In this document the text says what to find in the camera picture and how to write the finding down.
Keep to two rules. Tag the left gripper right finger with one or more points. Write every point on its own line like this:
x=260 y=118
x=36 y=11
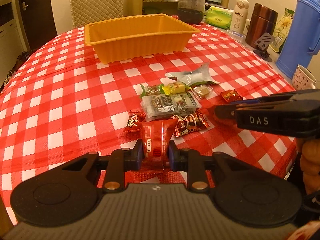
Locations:
x=219 y=164

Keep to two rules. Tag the grey dark snack packet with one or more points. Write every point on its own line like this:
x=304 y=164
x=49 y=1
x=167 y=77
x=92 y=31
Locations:
x=164 y=106

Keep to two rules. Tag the dark red chocolate packet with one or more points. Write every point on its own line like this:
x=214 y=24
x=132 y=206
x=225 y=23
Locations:
x=190 y=123

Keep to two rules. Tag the yellow candy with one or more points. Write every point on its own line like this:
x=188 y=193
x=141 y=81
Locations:
x=175 y=88

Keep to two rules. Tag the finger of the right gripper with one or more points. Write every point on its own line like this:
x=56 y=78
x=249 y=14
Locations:
x=228 y=111

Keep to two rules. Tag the green brown candy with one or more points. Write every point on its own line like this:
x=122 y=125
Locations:
x=152 y=90

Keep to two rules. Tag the red white checkered tablecloth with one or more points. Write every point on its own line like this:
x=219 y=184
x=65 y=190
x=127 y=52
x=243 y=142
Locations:
x=63 y=102

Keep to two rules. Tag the silver green snack pouch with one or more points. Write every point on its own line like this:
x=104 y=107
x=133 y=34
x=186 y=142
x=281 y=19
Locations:
x=194 y=77

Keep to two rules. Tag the blue plastic pitcher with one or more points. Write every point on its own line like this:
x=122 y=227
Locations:
x=302 y=42

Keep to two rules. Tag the person's right hand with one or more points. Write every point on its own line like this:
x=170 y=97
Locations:
x=309 y=163

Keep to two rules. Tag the dark glass jar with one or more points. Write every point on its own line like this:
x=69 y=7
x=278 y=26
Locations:
x=191 y=11

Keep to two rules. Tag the wooden side shelf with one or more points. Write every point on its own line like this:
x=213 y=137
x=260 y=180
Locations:
x=142 y=7

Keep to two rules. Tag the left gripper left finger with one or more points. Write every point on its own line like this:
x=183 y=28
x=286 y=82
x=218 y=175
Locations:
x=90 y=166

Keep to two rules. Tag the dark wooden door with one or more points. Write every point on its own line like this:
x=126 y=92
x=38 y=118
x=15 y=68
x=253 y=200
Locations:
x=38 y=22

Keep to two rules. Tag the green sunflower seed bag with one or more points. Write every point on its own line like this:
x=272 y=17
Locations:
x=281 y=30

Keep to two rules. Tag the green tissue pack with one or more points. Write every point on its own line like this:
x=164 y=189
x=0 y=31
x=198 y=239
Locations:
x=219 y=17

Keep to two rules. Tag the orange plastic tray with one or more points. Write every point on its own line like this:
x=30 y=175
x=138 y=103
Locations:
x=135 y=36

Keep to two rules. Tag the brown metal thermos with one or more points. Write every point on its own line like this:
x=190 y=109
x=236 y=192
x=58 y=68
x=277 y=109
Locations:
x=263 y=20

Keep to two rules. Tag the red long snack packet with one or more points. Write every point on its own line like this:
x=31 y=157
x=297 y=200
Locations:
x=156 y=136

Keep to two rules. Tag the quilted beige chair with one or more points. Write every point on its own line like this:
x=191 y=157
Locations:
x=89 y=11

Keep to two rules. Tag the white cabinet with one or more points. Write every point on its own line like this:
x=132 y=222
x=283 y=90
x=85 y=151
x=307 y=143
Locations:
x=12 y=41

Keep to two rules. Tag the white miffy bottle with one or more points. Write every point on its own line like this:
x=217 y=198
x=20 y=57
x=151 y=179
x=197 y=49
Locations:
x=239 y=16

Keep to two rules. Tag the small red candy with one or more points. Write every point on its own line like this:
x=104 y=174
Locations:
x=231 y=96

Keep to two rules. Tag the white patterned mug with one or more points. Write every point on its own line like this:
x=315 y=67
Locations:
x=303 y=79

